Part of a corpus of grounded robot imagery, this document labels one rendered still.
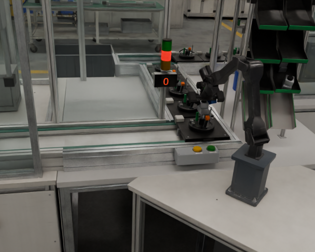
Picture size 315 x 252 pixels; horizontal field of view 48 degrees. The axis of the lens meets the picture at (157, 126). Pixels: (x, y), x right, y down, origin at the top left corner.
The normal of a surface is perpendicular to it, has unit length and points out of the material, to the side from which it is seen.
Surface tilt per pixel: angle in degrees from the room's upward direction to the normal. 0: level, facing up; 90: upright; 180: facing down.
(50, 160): 90
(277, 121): 45
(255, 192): 90
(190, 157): 90
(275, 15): 25
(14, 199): 90
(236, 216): 0
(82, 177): 0
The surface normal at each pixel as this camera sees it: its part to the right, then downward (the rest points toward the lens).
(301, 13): 0.05, -0.61
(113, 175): 0.05, -0.89
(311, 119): 0.19, 0.45
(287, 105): 0.04, -0.31
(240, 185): -0.59, 0.34
